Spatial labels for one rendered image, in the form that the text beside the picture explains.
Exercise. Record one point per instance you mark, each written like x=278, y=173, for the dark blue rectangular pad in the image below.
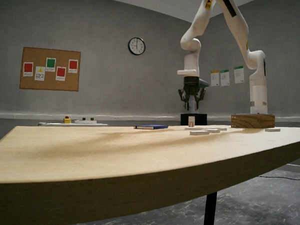
x=150, y=127

